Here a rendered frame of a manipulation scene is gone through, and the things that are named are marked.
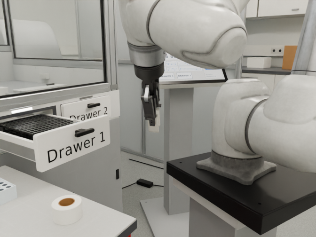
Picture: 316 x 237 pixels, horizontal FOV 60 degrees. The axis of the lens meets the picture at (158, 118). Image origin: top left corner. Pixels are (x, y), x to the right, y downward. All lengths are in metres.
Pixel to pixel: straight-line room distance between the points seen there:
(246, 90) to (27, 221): 0.64
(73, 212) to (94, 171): 0.76
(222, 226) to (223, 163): 0.18
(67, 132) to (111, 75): 0.62
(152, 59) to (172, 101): 1.08
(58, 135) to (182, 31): 0.53
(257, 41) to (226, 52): 3.88
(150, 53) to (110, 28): 0.83
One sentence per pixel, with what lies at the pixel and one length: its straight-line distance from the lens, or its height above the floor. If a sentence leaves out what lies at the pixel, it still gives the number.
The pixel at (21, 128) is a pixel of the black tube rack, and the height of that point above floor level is 0.90.
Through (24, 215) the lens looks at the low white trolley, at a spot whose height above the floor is 0.76.
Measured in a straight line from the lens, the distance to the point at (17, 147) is 0.95.
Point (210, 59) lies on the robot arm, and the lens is 0.46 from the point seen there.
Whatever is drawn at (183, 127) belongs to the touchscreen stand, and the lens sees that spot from 1.77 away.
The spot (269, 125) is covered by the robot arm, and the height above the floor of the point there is 0.99.
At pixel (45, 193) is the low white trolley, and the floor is 0.76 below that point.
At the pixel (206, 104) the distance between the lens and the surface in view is 2.45.
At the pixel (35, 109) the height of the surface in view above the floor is 0.93.
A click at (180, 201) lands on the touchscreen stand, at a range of 1.98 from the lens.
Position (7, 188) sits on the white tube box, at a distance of 0.86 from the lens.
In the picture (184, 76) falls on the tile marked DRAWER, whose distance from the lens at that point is 1.62.
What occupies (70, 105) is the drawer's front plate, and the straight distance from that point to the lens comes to 1.24.
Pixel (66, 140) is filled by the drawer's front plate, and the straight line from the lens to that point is 0.88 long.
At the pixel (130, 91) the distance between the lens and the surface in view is 2.97.
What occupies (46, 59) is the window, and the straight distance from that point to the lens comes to 1.20.
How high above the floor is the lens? 1.16
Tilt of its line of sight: 14 degrees down
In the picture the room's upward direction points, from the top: straight up
